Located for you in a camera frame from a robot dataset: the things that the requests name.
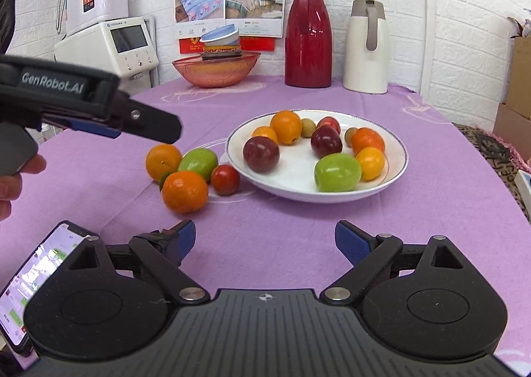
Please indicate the white oval plate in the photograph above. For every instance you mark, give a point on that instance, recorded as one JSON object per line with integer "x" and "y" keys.
{"x": 293, "y": 177}

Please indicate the purple tablecloth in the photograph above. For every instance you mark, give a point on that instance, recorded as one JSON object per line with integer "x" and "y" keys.
{"x": 254, "y": 240}

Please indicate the red thermos jug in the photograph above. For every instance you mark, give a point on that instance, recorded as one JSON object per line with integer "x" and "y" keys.
{"x": 308, "y": 45}

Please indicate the tan longan fruit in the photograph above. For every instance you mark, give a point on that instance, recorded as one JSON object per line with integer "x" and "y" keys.
{"x": 348, "y": 136}
{"x": 308, "y": 127}

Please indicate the yellow-orange small orange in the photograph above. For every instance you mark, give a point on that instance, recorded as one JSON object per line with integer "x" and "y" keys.
{"x": 372, "y": 162}

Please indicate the black smartphone lit screen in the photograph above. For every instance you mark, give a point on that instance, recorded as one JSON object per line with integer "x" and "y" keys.
{"x": 34, "y": 272}

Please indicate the orange on plate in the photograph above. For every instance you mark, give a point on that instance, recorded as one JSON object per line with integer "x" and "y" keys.
{"x": 287, "y": 126}

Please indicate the white thermos jug grey handle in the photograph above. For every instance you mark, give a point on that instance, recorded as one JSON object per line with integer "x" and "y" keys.
{"x": 367, "y": 49}

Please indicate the red small apple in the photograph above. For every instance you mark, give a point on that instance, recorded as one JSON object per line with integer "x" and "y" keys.
{"x": 225, "y": 180}
{"x": 331, "y": 122}

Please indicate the white water dispenser machine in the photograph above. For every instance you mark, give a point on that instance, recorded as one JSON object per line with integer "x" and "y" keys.
{"x": 125, "y": 47}

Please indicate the flat cardboard box lower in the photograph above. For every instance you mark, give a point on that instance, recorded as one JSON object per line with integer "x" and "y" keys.
{"x": 515, "y": 129}

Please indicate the orange glass bowl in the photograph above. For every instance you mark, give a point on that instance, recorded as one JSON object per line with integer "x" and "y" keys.
{"x": 218, "y": 72}

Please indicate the person's left hand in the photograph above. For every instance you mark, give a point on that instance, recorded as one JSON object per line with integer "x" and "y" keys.
{"x": 11, "y": 186}

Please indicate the green apple large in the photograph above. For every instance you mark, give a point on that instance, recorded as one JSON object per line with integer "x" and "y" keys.
{"x": 337, "y": 173}

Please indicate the small mandarin on plate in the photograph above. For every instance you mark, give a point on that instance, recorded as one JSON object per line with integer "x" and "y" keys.
{"x": 366, "y": 138}

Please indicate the dark red plum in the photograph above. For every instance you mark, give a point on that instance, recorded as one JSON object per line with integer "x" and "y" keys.
{"x": 261, "y": 154}
{"x": 325, "y": 140}

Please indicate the blue white stacked bowls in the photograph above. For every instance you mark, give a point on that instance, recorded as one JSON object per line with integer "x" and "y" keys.
{"x": 222, "y": 42}

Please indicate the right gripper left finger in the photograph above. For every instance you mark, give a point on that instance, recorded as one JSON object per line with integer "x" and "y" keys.
{"x": 146, "y": 270}

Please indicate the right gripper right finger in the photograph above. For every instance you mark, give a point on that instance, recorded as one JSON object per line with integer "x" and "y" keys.
{"x": 385, "y": 270}

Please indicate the large orange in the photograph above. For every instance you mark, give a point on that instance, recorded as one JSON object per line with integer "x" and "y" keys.
{"x": 162, "y": 159}

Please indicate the orange mandarin with leaf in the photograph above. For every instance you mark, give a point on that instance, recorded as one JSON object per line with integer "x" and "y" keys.
{"x": 184, "y": 191}

